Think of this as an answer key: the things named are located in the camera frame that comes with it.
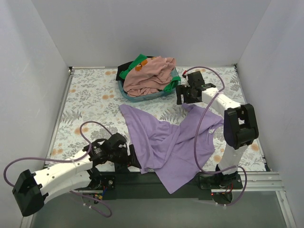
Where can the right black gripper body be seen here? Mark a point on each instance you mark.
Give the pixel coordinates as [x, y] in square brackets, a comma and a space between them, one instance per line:
[180, 94]

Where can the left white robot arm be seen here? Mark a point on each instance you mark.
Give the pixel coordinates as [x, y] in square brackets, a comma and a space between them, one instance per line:
[33, 189]

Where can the green t shirt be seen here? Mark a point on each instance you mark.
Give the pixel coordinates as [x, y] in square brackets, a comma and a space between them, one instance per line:
[136, 62]

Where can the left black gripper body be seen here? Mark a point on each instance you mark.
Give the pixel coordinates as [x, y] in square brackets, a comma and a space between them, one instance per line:
[129, 157]

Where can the pink t shirt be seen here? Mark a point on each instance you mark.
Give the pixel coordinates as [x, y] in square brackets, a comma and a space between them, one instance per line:
[151, 76]

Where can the purple t shirt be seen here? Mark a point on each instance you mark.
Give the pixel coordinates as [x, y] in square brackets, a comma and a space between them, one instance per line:
[171, 150]

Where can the black t shirt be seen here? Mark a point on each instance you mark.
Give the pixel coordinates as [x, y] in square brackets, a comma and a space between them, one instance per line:
[124, 69]

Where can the aluminium frame rail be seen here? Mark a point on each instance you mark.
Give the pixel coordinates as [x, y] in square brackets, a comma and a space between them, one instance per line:
[261, 183]

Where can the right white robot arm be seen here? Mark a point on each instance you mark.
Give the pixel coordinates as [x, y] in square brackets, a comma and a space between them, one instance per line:
[239, 128]

